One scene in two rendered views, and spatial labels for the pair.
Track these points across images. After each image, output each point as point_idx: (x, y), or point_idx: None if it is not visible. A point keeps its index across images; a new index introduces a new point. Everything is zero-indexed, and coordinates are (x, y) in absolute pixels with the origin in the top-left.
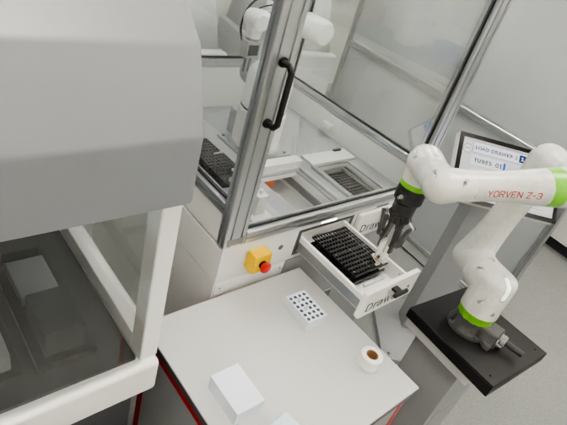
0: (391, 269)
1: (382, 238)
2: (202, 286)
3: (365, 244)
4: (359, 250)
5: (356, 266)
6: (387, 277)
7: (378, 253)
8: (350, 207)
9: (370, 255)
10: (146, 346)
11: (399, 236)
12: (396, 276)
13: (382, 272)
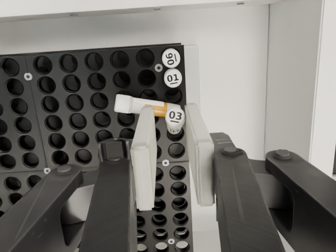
0: (191, 7)
1: (136, 210)
2: None
3: (30, 63)
4: (65, 129)
5: (150, 215)
6: (196, 20)
7: (155, 142)
8: None
9: (111, 99)
10: None
11: (264, 201)
12: (230, 4)
13: (165, 19)
